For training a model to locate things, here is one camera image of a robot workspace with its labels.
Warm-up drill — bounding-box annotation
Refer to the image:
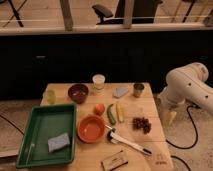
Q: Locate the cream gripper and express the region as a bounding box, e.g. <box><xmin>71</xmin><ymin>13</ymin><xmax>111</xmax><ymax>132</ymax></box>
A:
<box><xmin>162</xmin><ymin>103</ymin><xmax>177</xmax><ymax>126</ymax></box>

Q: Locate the dark red grape bunch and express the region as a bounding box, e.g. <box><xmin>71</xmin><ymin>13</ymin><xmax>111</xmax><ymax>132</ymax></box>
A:
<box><xmin>132</xmin><ymin>117</ymin><xmax>151</xmax><ymax>134</ymax></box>

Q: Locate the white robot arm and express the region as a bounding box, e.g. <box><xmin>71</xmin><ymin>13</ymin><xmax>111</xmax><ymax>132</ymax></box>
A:
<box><xmin>158</xmin><ymin>62</ymin><xmax>213</xmax><ymax>126</ymax></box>

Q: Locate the orange red bowl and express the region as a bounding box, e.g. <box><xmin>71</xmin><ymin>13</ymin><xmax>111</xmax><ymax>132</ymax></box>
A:
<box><xmin>77</xmin><ymin>115</ymin><xmax>105</xmax><ymax>143</ymax></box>

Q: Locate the dark maroon bowl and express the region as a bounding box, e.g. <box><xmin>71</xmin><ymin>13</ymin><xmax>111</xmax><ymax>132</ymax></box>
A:
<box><xmin>68</xmin><ymin>84</ymin><xmax>89</xmax><ymax>104</ymax></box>

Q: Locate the metal cup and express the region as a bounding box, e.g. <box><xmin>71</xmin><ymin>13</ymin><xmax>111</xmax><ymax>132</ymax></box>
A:
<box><xmin>133</xmin><ymin>83</ymin><xmax>144</xmax><ymax>98</ymax></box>

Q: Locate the yellow corn cob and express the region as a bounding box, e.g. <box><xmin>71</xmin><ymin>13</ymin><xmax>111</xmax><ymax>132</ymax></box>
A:
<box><xmin>116</xmin><ymin>102</ymin><xmax>124</xmax><ymax>123</ymax></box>

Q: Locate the grey blue sponge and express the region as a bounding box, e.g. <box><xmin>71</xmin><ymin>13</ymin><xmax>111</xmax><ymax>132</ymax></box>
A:
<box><xmin>113</xmin><ymin>87</ymin><xmax>128</xmax><ymax>98</ymax></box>

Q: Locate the green cucumber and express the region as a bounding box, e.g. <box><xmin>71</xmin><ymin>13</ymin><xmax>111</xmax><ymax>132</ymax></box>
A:
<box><xmin>107</xmin><ymin>104</ymin><xmax>116</xmax><ymax>125</ymax></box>

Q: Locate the small wooden block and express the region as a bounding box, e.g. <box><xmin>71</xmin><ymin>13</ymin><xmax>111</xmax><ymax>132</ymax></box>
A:
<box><xmin>101</xmin><ymin>150</ymin><xmax>128</xmax><ymax>171</ymax></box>

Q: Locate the orange tomato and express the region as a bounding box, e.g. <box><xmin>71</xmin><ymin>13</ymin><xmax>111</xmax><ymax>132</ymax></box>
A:
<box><xmin>94</xmin><ymin>104</ymin><xmax>105</xmax><ymax>116</ymax></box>

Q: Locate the white plastic cup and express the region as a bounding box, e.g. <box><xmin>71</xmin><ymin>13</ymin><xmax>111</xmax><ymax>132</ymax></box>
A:
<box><xmin>92</xmin><ymin>74</ymin><xmax>105</xmax><ymax>92</ymax></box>

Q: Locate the black office chair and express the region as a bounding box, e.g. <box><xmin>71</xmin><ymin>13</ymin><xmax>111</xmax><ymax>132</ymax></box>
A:
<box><xmin>92</xmin><ymin>0</ymin><xmax>162</xmax><ymax>25</ymax></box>

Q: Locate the grey sponge in tray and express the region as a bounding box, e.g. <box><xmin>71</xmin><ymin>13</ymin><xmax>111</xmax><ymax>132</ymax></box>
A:
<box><xmin>48</xmin><ymin>133</ymin><xmax>70</xmax><ymax>152</ymax></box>

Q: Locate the green translucent cup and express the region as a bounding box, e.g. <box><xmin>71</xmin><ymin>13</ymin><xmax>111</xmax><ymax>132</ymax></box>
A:
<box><xmin>43</xmin><ymin>90</ymin><xmax>56</xmax><ymax>104</ymax></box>

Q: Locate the green plastic tray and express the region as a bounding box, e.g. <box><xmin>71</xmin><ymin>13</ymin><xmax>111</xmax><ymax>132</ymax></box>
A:
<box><xmin>16</xmin><ymin>104</ymin><xmax>76</xmax><ymax>169</ymax></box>

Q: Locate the black floor cable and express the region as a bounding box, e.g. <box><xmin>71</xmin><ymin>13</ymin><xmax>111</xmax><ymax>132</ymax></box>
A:
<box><xmin>165</xmin><ymin>103</ymin><xmax>201</xmax><ymax>150</ymax></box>

